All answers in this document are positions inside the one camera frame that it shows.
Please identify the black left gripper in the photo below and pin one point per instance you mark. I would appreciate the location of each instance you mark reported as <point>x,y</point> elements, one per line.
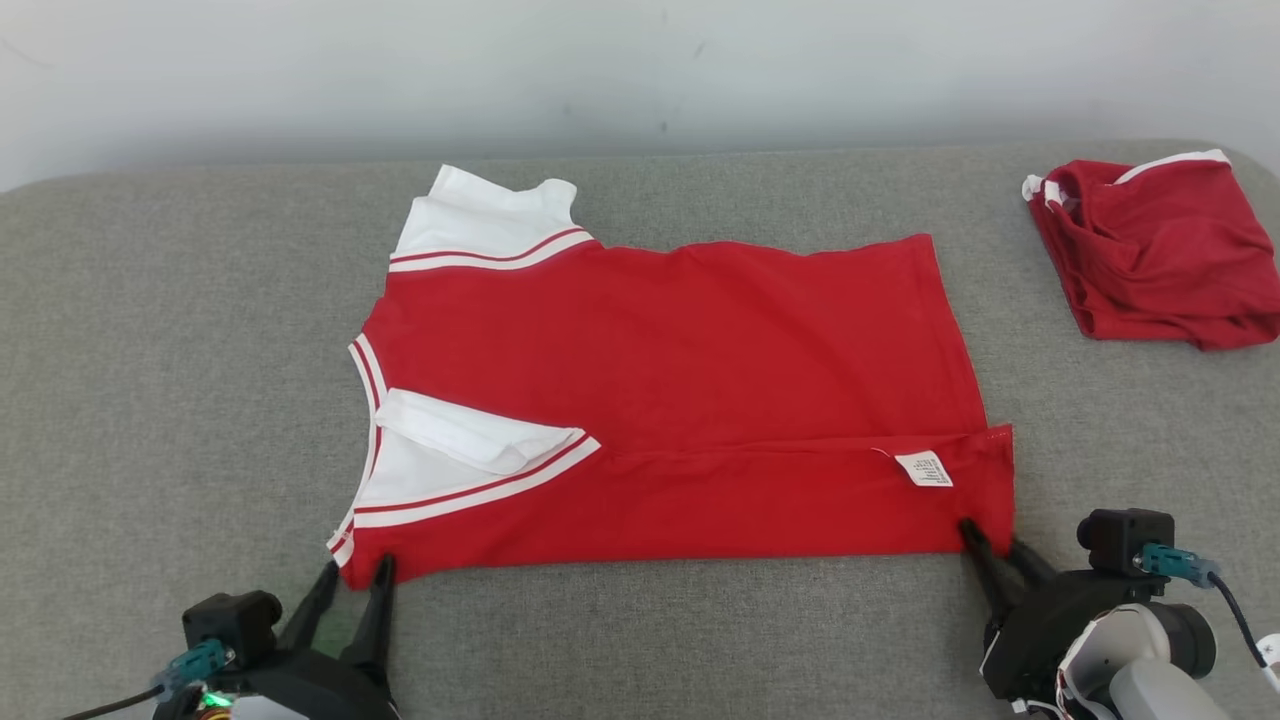
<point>310,690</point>

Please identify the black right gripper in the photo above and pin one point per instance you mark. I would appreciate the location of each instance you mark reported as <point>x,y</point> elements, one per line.
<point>1030,640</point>

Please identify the red Bulls shorts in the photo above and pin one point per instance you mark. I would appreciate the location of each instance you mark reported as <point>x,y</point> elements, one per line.
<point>1160,260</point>

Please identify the red and white jersey shirt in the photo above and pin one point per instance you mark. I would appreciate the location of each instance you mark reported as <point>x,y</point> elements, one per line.
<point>680,360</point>

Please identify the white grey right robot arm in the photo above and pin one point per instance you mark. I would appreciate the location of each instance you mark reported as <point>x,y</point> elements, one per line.
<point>1140,670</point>

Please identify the grey fabric sofa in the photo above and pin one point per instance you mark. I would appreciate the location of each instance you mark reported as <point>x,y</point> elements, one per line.
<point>150,400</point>

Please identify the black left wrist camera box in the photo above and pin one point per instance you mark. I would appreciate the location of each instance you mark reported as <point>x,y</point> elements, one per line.
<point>232,622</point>

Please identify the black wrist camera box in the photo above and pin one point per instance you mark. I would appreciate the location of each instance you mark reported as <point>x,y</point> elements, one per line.
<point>1125,540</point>
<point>232,622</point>

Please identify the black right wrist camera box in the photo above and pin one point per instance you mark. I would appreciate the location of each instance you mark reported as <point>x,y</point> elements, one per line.
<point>1125,540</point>

